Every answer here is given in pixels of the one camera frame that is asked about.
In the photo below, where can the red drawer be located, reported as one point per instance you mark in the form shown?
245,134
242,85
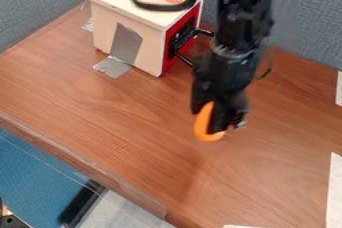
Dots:
182,37

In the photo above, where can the grey tape strip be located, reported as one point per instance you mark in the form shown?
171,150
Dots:
120,52

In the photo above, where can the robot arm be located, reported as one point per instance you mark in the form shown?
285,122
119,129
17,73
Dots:
242,12

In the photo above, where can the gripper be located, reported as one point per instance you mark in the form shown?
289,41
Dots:
229,73

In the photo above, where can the orange toy carrot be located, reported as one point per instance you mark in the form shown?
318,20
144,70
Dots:
202,123

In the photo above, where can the cabinet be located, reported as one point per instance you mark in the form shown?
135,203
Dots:
129,28

